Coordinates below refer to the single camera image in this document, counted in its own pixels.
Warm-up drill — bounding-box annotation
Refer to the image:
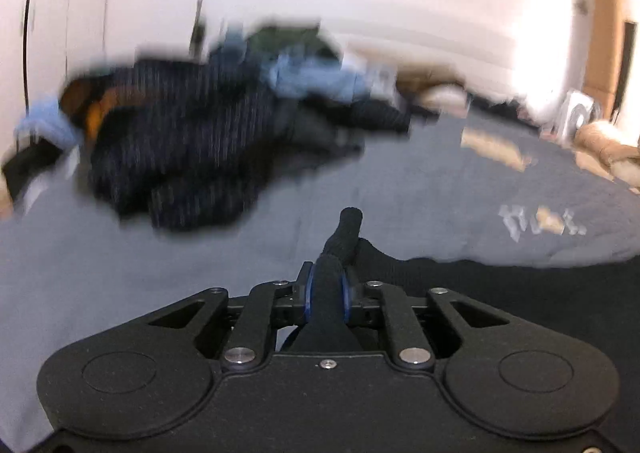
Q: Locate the black ribbed-cuff garment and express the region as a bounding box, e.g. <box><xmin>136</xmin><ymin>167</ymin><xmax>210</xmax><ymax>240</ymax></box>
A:
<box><xmin>282</xmin><ymin>205</ymin><xmax>640</xmax><ymax>414</ymax></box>

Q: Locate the thin black garment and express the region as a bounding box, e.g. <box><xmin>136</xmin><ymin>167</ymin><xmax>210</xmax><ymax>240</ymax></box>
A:
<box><xmin>280</xmin><ymin>98</ymin><xmax>366</xmax><ymax>158</ymax></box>

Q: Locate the white pillow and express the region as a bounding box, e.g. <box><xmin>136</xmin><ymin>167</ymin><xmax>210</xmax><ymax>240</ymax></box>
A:
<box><xmin>420</xmin><ymin>85</ymin><xmax>471</xmax><ymax>108</ymax></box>

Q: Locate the grey printed quilt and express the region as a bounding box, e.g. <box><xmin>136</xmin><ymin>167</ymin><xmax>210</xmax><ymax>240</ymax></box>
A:
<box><xmin>0</xmin><ymin>103</ymin><xmax>640</xmax><ymax>453</ymax></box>

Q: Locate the blue pillow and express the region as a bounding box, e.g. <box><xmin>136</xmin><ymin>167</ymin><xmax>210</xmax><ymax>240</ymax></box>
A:
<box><xmin>15</xmin><ymin>100</ymin><xmax>83</xmax><ymax>146</ymax></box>

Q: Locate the white fan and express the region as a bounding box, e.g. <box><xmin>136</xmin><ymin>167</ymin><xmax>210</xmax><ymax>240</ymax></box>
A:
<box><xmin>557</xmin><ymin>90</ymin><xmax>603</xmax><ymax>144</ymax></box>

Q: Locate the blue denim garment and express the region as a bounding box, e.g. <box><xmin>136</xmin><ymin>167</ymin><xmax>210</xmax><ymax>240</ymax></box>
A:
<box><xmin>265</xmin><ymin>55</ymin><xmax>373</xmax><ymax>101</ymax></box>

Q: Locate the tan rolled pillow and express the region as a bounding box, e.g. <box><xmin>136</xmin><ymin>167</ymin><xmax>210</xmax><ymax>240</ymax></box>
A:
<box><xmin>575</xmin><ymin>122</ymin><xmax>640</xmax><ymax>184</ymax></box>

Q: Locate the small dark dotted garment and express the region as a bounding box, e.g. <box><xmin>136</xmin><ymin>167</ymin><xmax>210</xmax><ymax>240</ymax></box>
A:
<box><xmin>350</xmin><ymin>100</ymin><xmax>413</xmax><ymax>134</ymax></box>

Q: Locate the white grey garment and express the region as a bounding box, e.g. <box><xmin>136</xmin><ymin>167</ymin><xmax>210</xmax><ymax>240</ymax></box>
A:
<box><xmin>367</xmin><ymin>65</ymin><xmax>401</xmax><ymax>98</ymax></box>

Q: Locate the crumpled black garment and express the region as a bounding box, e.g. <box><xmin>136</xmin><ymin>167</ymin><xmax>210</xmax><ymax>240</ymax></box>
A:
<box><xmin>470</xmin><ymin>95</ymin><xmax>541</xmax><ymax>126</ymax></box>

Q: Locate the dark green garment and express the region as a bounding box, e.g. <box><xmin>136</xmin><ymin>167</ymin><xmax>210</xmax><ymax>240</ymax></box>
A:
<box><xmin>245</xmin><ymin>28</ymin><xmax>341</xmax><ymax>58</ymax></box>

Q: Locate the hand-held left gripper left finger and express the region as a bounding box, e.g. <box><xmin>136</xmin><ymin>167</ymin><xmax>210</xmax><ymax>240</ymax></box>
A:
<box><xmin>149</xmin><ymin>260</ymin><xmax>317</xmax><ymax>371</ymax></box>

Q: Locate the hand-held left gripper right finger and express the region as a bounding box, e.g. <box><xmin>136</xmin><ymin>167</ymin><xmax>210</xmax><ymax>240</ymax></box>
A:
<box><xmin>341</xmin><ymin>269</ymin><xmax>511</xmax><ymax>370</ymax></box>

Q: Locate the cardboard tube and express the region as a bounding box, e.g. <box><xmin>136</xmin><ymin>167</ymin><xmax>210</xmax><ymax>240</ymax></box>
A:
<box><xmin>585</xmin><ymin>0</ymin><xmax>638</xmax><ymax>124</ymax></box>

